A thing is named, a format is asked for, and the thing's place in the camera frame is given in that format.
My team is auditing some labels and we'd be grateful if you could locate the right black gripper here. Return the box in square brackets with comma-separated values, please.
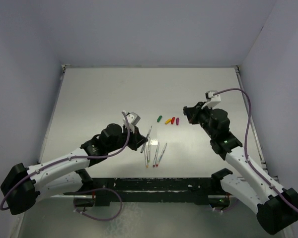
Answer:
[184, 101, 216, 138]

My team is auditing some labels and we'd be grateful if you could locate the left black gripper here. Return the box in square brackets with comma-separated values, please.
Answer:
[107, 124, 147, 153]

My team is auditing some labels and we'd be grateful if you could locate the white pen blue end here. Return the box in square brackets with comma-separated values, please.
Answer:
[141, 126, 152, 153]

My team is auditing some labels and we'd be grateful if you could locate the white pen yellow end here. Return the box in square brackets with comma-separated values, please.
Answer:
[144, 146, 149, 168]

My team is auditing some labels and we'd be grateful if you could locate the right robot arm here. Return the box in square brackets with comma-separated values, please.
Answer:
[183, 102, 298, 235]

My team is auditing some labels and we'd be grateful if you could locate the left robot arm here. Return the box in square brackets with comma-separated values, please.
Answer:
[0, 123, 148, 215]

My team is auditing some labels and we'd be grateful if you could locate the white pen green end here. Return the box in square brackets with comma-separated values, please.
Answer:
[147, 136, 151, 163]

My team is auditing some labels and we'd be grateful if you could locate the white pen red end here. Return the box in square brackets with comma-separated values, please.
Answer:
[155, 143, 167, 167]

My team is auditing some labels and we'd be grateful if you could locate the white pen purple end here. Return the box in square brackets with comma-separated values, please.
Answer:
[152, 142, 160, 168]

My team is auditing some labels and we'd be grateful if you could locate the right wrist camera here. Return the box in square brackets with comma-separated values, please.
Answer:
[201, 90, 221, 109]

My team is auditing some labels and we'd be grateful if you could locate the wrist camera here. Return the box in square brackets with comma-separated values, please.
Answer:
[122, 111, 141, 133]
[201, 90, 221, 109]

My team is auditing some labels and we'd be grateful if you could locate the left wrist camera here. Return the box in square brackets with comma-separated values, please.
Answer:
[122, 111, 141, 133]

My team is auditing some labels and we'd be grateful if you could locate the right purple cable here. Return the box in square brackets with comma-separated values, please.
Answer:
[213, 88, 298, 219]

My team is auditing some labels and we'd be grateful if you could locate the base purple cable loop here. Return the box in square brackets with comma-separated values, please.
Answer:
[73, 187, 123, 221]

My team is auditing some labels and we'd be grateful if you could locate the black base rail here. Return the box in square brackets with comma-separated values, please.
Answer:
[63, 177, 239, 206]

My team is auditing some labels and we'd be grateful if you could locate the aluminium frame rail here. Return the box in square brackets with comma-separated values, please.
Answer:
[234, 65, 280, 184]

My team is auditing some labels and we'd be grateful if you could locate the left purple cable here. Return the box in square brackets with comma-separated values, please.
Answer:
[0, 111, 130, 211]

